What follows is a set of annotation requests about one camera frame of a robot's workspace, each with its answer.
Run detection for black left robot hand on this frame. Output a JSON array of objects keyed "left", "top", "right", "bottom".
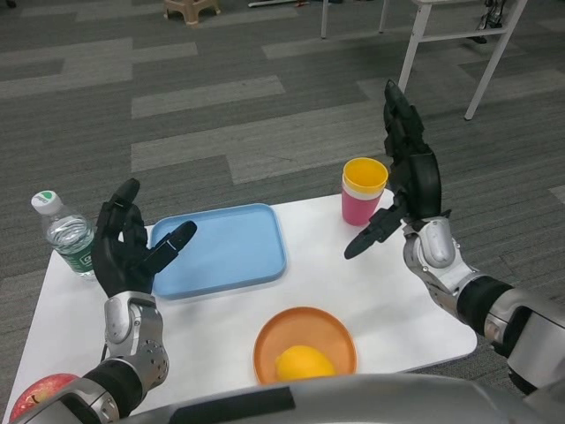
[{"left": 91, "top": 178, "right": 199, "bottom": 296}]

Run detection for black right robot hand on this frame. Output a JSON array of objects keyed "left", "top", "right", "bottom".
[{"left": 343, "top": 79, "right": 443, "bottom": 261}]

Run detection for yellow lemon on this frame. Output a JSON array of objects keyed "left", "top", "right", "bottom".
[{"left": 274, "top": 344, "right": 336, "bottom": 383}]

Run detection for orange round plate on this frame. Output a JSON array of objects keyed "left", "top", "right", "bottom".
[{"left": 252, "top": 307, "right": 358, "bottom": 386}]

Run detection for clear plastic water bottle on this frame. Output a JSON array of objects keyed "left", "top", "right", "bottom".
[{"left": 30, "top": 190, "right": 97, "bottom": 280}]

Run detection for white plastic cup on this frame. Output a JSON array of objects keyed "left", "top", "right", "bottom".
[{"left": 342, "top": 174, "right": 388, "bottom": 200}]

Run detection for pink plastic cup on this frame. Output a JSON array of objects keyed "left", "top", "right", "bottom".
[{"left": 341, "top": 185, "right": 384, "bottom": 227}]

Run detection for blue rectangular tray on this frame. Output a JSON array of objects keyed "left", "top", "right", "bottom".
[{"left": 148, "top": 202, "right": 288, "bottom": 301}]

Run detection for red apple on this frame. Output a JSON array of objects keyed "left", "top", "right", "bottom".
[{"left": 9, "top": 373, "right": 80, "bottom": 423}]

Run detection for dark equipment on floor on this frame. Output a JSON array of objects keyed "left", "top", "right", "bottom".
[{"left": 470, "top": 0, "right": 505, "bottom": 45}]

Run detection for white table legs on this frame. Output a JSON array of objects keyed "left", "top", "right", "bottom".
[{"left": 320, "top": 0, "right": 385, "bottom": 40}]

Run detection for silver robot chest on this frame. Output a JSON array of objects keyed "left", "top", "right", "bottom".
[{"left": 127, "top": 373, "right": 565, "bottom": 424}]

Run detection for beige plastic stool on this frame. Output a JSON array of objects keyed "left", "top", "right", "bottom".
[{"left": 163, "top": 0, "right": 223, "bottom": 23}]

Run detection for white metal table frame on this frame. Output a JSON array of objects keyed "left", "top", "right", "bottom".
[{"left": 398, "top": 0, "right": 529, "bottom": 121}]

